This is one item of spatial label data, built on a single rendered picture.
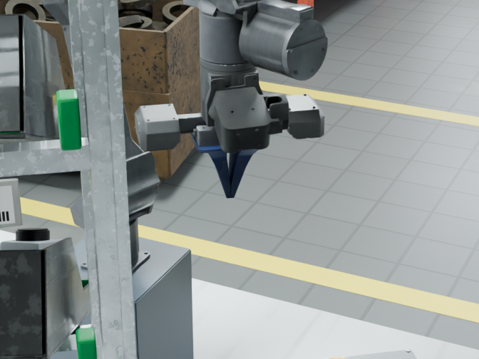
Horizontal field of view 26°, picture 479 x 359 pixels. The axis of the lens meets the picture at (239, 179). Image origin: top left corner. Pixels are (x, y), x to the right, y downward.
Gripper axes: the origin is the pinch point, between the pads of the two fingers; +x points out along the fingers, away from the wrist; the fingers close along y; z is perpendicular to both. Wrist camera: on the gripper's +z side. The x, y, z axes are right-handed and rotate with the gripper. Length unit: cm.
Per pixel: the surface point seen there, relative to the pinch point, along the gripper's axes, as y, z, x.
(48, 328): -19.2, 36.9, -6.9
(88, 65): -16, 42, -27
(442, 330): 89, -141, 126
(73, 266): -17.0, 24.4, -4.1
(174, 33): 27, -245, 64
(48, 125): -18.0, 30.1, -18.5
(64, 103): -17, 42, -25
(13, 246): -21.9, 14.7, -1.1
